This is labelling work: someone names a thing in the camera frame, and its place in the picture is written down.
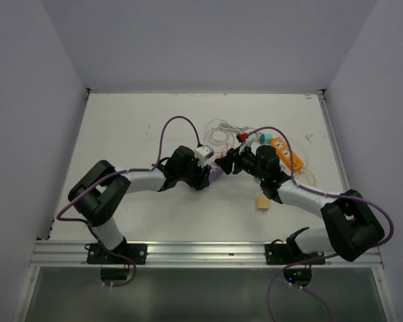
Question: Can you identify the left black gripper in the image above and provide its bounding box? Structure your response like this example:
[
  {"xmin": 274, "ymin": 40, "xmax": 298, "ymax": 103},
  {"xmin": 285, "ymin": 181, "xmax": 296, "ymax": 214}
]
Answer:
[{"xmin": 177, "ymin": 156, "xmax": 210, "ymax": 190}]

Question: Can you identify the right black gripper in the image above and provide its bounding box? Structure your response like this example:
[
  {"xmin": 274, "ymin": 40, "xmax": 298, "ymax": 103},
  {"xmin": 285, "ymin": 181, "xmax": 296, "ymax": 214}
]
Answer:
[{"xmin": 216, "ymin": 142, "xmax": 266, "ymax": 182}]

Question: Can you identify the purple power strip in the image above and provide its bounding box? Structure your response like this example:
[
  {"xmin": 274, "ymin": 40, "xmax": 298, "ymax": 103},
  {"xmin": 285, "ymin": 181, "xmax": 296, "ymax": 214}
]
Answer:
[{"xmin": 209, "ymin": 164, "xmax": 223, "ymax": 184}]

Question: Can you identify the teal usb charger plug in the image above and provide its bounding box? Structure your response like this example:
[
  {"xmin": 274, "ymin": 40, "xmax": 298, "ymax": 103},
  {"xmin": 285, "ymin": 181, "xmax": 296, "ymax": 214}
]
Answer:
[{"xmin": 259, "ymin": 134, "xmax": 273, "ymax": 144}]

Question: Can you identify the orange power strip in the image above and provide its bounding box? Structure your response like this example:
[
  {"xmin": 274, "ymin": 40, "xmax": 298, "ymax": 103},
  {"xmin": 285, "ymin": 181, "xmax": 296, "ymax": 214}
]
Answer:
[{"xmin": 271, "ymin": 137, "xmax": 304, "ymax": 171}]

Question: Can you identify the yellow usb charger plug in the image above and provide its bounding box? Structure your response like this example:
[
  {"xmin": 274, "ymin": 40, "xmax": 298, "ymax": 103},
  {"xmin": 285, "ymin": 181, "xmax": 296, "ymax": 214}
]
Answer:
[{"xmin": 256, "ymin": 197, "xmax": 270, "ymax": 213}]

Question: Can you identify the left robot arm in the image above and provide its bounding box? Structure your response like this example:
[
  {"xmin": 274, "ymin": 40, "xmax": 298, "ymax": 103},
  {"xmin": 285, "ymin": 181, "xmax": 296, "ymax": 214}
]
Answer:
[{"xmin": 68, "ymin": 146, "xmax": 214, "ymax": 264}]

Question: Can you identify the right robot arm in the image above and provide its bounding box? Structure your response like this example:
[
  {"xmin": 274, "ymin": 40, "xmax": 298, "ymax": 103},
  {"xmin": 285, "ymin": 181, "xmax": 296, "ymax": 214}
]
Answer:
[{"xmin": 215, "ymin": 146, "xmax": 385, "ymax": 264}]

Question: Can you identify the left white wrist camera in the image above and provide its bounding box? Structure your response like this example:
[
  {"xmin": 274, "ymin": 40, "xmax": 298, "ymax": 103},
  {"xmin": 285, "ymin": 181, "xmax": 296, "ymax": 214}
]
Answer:
[{"xmin": 194, "ymin": 146, "xmax": 214, "ymax": 167}]

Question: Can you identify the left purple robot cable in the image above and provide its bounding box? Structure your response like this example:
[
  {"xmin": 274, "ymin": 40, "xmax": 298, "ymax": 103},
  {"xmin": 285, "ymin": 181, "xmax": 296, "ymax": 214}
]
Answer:
[{"xmin": 56, "ymin": 115, "xmax": 202, "ymax": 242}]

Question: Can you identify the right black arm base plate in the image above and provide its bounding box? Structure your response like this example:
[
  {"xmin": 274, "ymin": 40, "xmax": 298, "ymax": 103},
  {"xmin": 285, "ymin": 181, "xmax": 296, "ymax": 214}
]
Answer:
[{"xmin": 264, "ymin": 227, "xmax": 325, "ymax": 265}]

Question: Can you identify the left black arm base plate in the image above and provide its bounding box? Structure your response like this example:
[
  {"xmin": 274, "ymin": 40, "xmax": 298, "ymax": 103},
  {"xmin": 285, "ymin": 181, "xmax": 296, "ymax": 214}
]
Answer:
[{"xmin": 84, "ymin": 241, "xmax": 148, "ymax": 265}]

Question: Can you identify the aluminium front rail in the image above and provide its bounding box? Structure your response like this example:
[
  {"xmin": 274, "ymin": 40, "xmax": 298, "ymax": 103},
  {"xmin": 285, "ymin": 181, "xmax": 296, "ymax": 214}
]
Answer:
[{"xmin": 30, "ymin": 240, "xmax": 384, "ymax": 268}]

